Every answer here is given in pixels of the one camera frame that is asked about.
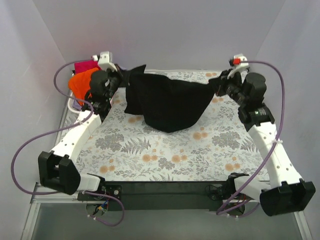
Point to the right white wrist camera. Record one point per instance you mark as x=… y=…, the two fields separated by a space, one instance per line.
x=238 y=64

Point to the white plastic laundry basket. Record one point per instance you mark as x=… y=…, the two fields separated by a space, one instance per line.
x=69 y=102

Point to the orange t shirt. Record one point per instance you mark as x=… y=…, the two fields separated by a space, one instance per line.
x=79 y=84

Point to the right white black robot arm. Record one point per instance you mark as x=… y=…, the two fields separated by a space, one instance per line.
x=286 y=192

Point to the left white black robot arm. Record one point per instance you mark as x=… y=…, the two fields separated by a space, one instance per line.
x=57 y=168

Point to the magenta t shirt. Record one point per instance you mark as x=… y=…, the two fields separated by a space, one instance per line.
x=82 y=66

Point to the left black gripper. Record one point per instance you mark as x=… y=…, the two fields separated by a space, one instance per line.
x=120 y=76

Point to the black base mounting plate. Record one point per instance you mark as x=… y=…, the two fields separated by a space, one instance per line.
x=170 y=203

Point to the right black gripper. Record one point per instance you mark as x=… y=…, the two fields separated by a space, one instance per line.
x=222 y=83

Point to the black t shirt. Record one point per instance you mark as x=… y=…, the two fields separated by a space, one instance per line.
x=167 y=105

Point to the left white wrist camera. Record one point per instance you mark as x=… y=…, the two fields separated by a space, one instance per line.
x=104 y=61

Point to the lavender t shirt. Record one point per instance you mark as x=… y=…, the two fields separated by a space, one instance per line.
x=76 y=106

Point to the floral patterned table mat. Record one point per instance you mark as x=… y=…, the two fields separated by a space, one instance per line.
x=125 y=148

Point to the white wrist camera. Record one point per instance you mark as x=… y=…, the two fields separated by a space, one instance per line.
x=238 y=64
x=104 y=61

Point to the aluminium frame rail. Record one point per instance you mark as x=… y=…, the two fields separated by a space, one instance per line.
x=50 y=197

